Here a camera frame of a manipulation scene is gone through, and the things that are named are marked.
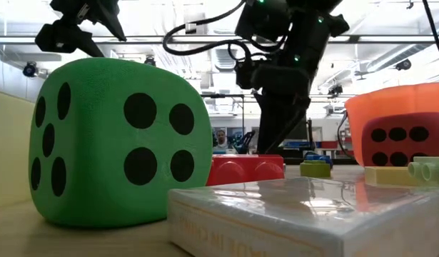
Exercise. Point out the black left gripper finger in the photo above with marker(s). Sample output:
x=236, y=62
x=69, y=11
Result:
x=113, y=23
x=90, y=44

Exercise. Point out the red foam die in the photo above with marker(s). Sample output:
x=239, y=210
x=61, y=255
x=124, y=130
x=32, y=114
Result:
x=401, y=146

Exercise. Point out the white wrapped card box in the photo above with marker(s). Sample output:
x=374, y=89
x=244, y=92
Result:
x=294, y=221

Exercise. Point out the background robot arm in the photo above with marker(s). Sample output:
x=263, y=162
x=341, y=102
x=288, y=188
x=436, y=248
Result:
x=246, y=141

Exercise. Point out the black background stand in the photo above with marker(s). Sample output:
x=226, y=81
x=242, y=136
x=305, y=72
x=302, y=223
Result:
x=222, y=95

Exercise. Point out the green foam die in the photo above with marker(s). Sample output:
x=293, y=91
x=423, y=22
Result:
x=98, y=142

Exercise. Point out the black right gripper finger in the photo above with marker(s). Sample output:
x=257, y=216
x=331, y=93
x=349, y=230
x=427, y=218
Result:
x=271, y=121
x=297, y=107

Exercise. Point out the orange pumpkin-face bucket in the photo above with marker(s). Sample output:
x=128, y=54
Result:
x=383, y=103

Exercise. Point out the lime green toy brick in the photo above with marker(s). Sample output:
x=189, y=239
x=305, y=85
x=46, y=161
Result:
x=315, y=169

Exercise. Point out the black ceiling-mounted camera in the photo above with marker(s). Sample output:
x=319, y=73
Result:
x=30, y=69
x=404, y=65
x=150, y=60
x=335, y=90

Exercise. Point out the red two-stud toy brick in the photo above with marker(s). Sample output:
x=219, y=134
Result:
x=240, y=171

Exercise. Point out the pale green toy brick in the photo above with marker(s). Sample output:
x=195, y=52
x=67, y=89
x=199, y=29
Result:
x=437, y=167

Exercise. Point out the pale yellow toy brick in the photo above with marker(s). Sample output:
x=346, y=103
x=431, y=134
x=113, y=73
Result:
x=387, y=176

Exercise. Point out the blue toy brick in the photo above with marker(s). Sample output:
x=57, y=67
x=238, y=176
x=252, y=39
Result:
x=321, y=157

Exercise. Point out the yellow plastic tray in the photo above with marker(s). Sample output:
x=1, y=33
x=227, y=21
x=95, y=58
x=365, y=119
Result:
x=8, y=142

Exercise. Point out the black computer monitor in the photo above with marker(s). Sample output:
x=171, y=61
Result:
x=301, y=132

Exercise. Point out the blue storage bin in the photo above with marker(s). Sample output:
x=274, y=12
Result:
x=297, y=144

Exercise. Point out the red storage bin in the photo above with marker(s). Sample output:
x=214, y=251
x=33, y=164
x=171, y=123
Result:
x=329, y=144

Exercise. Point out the person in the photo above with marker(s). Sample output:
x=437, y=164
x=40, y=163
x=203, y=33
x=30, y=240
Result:
x=222, y=138

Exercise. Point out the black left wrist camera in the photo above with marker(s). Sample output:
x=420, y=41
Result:
x=62, y=35

